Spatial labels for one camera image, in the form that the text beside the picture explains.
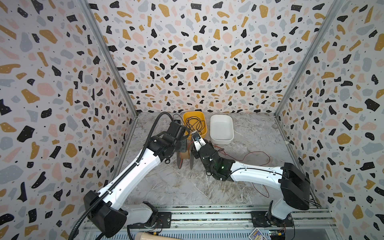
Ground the red cable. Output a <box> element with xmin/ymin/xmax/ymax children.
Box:
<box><xmin>214</xmin><ymin>145</ymin><xmax>272</xmax><ymax>199</ymax></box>

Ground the black cable spool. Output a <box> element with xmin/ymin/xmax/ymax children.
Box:
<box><xmin>177</xmin><ymin>139</ymin><xmax>195</xmax><ymax>170</ymax></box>

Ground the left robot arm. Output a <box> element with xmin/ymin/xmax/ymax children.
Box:
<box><xmin>69</xmin><ymin>112</ymin><xmax>191</xmax><ymax>240</ymax></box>

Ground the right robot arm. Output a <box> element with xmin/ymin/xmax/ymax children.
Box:
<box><xmin>191</xmin><ymin>139</ymin><xmax>311</xmax><ymax>227</ymax></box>

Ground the yellow plastic bin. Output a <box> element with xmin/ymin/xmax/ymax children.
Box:
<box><xmin>183</xmin><ymin>111</ymin><xmax>208</xmax><ymax>138</ymax></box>

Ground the white plastic bin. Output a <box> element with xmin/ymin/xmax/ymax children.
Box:
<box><xmin>210</xmin><ymin>115</ymin><xmax>235</xmax><ymax>145</ymax></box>

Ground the colourful sticker card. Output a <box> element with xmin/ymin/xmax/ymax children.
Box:
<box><xmin>248</xmin><ymin>228</ymin><xmax>267</xmax><ymax>240</ymax></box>

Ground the beige cylinder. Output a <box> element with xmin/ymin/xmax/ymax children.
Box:
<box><xmin>134</xmin><ymin>232</ymin><xmax>180</xmax><ymax>240</ymax></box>

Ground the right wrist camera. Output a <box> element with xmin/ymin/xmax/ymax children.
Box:
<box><xmin>192</xmin><ymin>131</ymin><xmax>206</xmax><ymax>152</ymax></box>

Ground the black cable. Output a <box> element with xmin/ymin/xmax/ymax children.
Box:
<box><xmin>173</xmin><ymin>113</ymin><xmax>207</xmax><ymax>136</ymax></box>

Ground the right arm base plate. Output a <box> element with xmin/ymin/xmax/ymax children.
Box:
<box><xmin>251</xmin><ymin>211</ymin><xmax>294</xmax><ymax>228</ymax></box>

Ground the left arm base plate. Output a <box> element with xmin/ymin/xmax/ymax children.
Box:
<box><xmin>128</xmin><ymin>212</ymin><xmax>172</xmax><ymax>230</ymax></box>

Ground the aluminium mounting rail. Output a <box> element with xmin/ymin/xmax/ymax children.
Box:
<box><xmin>82</xmin><ymin>205</ymin><xmax>338</xmax><ymax>233</ymax></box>

